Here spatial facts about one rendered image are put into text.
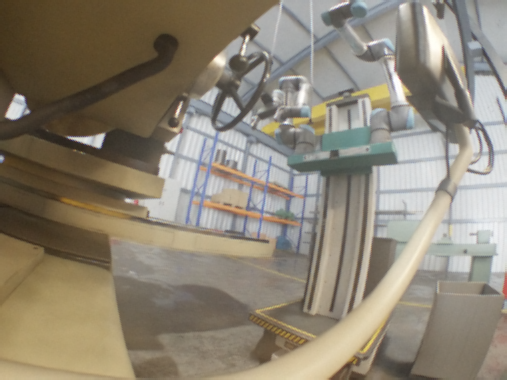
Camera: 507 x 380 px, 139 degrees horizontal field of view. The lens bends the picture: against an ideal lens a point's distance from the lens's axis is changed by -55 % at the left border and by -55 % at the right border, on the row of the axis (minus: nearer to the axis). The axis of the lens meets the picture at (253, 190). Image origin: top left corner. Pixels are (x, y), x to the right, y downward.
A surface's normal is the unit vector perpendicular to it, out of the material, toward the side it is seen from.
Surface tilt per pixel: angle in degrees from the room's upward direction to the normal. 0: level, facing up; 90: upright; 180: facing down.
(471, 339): 90
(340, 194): 90
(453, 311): 90
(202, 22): 180
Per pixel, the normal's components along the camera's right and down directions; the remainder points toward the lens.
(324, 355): 0.38, -0.87
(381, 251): -0.70, -0.26
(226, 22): -0.16, 0.97
